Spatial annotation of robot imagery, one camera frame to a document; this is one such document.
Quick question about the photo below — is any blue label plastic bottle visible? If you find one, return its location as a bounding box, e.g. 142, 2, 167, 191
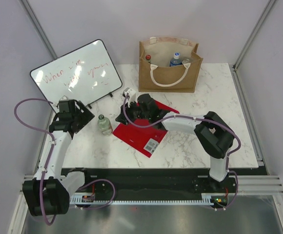
170, 52, 182, 67

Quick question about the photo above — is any red plastic folder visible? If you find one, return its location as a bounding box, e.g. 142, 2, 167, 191
113, 100, 179, 158

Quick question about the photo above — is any jute canvas tote bag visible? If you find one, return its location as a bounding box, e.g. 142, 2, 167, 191
138, 37, 203, 93

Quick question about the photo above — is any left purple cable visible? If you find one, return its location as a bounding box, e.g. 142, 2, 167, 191
14, 97, 117, 225

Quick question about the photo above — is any green cap glass bottle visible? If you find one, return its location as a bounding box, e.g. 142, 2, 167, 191
97, 115, 113, 136

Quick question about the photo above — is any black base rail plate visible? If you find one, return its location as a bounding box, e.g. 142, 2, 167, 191
58, 167, 268, 195

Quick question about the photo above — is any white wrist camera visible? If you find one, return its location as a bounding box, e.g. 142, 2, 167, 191
122, 87, 136, 107
54, 96, 69, 108

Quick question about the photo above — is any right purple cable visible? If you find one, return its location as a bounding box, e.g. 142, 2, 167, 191
122, 95, 241, 211

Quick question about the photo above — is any red cap cola bottle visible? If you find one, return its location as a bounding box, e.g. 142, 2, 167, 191
145, 54, 151, 64

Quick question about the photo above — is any purple cable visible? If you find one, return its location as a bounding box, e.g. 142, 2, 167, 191
122, 95, 241, 211
14, 97, 117, 225

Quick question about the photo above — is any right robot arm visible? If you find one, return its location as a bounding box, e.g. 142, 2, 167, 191
116, 89, 237, 192

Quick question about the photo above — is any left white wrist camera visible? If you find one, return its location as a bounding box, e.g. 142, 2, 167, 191
54, 96, 69, 108

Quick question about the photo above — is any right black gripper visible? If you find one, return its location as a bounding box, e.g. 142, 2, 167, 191
115, 98, 150, 126

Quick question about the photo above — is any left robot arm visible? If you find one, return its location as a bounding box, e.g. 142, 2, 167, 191
22, 99, 94, 216

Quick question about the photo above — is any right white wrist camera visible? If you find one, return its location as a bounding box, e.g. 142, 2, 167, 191
122, 87, 136, 107

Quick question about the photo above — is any aluminium frame rail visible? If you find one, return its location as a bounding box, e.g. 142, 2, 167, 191
229, 64, 265, 166

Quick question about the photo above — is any white slotted cable duct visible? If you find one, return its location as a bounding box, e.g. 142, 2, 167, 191
70, 193, 229, 206

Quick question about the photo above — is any white dry-erase board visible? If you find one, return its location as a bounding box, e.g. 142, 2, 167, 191
30, 39, 123, 112

